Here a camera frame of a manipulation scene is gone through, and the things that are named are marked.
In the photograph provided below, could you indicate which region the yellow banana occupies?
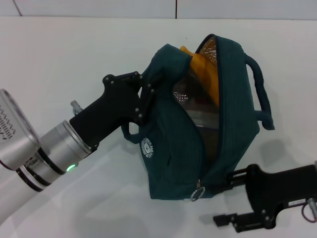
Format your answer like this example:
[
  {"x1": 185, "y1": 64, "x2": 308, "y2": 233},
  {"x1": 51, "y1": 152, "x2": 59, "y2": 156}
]
[{"x1": 179, "y1": 45, "x2": 220, "y2": 106}]

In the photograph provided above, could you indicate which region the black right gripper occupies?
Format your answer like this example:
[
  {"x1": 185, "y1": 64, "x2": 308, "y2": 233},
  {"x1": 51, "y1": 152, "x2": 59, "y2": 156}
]
[{"x1": 206, "y1": 164, "x2": 317, "y2": 234}]

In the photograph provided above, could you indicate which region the metal zipper pull ring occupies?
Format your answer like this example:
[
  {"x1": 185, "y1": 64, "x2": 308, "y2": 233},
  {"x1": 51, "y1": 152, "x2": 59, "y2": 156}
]
[{"x1": 190, "y1": 186, "x2": 206, "y2": 203}]

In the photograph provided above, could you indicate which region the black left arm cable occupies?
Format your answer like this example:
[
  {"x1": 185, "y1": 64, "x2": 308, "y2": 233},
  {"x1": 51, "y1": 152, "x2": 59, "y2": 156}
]
[{"x1": 70, "y1": 100, "x2": 84, "y2": 115}]

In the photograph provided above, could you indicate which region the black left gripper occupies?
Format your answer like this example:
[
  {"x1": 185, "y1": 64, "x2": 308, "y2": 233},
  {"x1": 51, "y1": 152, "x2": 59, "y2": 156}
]
[{"x1": 69, "y1": 71, "x2": 156, "y2": 152}]

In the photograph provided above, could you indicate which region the dark teal insulated lunch bag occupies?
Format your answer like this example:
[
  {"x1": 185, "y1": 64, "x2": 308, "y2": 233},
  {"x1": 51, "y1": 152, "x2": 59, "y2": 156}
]
[{"x1": 121, "y1": 33, "x2": 276, "y2": 201}]

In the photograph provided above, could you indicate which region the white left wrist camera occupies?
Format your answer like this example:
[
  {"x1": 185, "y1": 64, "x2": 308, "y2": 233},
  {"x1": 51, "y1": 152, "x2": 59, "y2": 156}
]
[{"x1": 0, "y1": 88, "x2": 40, "y2": 172}]

